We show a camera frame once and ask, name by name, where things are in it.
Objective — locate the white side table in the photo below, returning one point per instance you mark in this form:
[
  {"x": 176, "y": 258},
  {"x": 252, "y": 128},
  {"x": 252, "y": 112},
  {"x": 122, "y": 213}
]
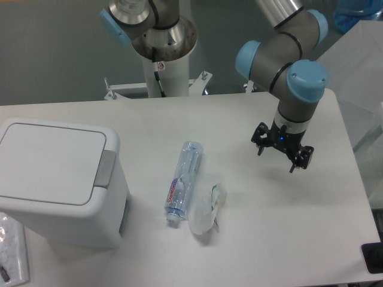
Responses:
[{"x": 354, "y": 65}]

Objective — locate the white metal base frame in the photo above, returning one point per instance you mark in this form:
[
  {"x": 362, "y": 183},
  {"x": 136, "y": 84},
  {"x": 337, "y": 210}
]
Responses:
[{"x": 197, "y": 87}]

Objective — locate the white plastic trash can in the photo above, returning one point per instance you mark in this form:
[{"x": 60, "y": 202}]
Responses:
[{"x": 64, "y": 180}]

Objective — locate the clear plastic tray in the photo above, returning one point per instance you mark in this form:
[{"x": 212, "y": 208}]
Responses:
[{"x": 14, "y": 256}]

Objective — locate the black device at table edge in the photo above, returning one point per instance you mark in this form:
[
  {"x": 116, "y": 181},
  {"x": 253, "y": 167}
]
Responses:
[{"x": 372, "y": 253}]

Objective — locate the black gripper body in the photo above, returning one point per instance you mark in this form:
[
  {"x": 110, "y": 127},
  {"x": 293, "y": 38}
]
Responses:
[{"x": 286, "y": 136}]

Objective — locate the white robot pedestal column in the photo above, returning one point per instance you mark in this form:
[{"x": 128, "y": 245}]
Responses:
[{"x": 167, "y": 78}]

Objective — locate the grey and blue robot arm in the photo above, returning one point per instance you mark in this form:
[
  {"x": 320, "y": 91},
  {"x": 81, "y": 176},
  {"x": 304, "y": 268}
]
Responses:
[{"x": 164, "y": 39}]

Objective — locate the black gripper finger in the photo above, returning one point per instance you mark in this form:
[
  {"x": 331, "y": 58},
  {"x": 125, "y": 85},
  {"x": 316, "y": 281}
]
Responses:
[
  {"x": 300, "y": 157},
  {"x": 261, "y": 138}
]

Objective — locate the clear plastic water bottle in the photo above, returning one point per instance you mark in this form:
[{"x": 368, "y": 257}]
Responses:
[{"x": 182, "y": 185}]

